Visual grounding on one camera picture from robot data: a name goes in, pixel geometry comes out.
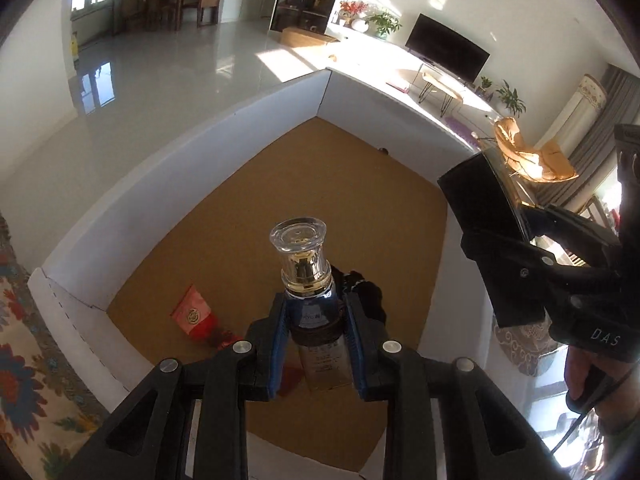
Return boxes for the grey curtain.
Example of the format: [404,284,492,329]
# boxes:
[560,64,638,211]

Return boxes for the covered standing air conditioner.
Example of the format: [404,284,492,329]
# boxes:
[542,74,608,148]

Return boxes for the black fuzzy scrunchie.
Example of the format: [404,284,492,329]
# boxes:
[331,269,388,328]

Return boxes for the person's right hand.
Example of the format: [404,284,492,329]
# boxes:
[564,347,636,413]

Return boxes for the brown cardboard carton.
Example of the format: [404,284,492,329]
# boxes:
[281,26,337,48]

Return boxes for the green plant in pot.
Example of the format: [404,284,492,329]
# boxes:
[367,11,402,38]

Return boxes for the white cardboard box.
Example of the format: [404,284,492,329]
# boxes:
[27,67,496,480]

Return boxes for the orange lounge chair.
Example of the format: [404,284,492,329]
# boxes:
[492,116,580,182]

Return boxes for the red flowers in vase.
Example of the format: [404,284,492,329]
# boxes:
[337,0,371,28]

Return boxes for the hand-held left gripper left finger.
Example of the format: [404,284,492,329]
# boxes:
[70,290,296,480]

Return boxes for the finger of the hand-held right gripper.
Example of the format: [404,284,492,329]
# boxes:
[525,205,623,268]
[460,227,616,321]

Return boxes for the glass perfume bottle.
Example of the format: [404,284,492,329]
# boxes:
[270,216,353,393]

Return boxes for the floral patterned cloth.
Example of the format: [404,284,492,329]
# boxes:
[0,215,118,480]

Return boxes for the large green potted plant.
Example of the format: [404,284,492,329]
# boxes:
[495,80,527,116]

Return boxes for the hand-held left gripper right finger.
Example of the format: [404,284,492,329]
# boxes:
[342,291,551,480]

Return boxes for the brown patterned glass desktop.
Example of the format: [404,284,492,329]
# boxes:
[470,130,621,480]

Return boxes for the white television cabinet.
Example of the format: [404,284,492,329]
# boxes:
[327,25,501,116]

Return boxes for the red snack packet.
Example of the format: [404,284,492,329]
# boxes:
[170,284,306,397]

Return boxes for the wooden coffee table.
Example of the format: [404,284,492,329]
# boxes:
[419,71,463,113]

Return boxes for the black flat television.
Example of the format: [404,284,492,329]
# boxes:
[405,14,491,83]

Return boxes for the black printed box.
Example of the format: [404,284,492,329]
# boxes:
[437,152,546,328]

